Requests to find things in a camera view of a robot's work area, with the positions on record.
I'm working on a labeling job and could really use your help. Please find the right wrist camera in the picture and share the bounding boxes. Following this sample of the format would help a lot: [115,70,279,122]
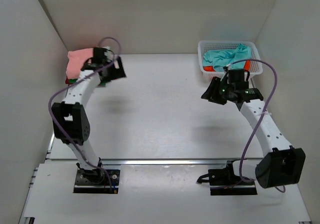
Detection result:
[227,68,251,84]

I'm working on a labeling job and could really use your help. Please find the teal t-shirt in basket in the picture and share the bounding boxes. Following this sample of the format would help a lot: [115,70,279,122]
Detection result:
[202,43,252,72]

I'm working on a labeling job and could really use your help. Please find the green folded t-shirt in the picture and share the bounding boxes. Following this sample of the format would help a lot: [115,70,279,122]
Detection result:
[69,76,111,88]

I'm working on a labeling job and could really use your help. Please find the aluminium table rail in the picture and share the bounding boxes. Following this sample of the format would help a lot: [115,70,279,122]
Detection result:
[44,126,235,167]

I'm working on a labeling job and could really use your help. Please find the orange t-shirt in basket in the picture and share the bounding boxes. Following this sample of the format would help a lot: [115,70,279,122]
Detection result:
[203,60,251,72]

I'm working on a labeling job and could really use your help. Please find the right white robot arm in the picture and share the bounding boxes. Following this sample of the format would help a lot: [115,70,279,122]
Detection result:
[201,77,306,189]

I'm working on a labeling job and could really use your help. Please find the pink t-shirt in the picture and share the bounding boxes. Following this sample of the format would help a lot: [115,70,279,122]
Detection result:
[66,48,93,80]

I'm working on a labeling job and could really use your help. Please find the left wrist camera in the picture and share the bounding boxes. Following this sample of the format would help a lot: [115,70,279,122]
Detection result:
[91,46,114,66]

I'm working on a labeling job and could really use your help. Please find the white plastic basket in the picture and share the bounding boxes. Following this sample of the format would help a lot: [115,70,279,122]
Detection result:
[197,39,264,81]

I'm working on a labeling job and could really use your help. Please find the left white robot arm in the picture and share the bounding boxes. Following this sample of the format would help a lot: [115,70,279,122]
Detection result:
[48,54,126,172]

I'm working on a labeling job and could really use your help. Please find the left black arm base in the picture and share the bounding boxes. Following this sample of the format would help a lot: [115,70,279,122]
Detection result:
[73,163,121,195]

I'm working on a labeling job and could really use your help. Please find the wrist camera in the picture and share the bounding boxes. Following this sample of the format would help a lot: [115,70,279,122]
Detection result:
[227,68,251,84]
[91,46,114,66]

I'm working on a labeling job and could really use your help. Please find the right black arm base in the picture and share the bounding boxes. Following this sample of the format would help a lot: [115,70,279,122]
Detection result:
[196,161,258,196]

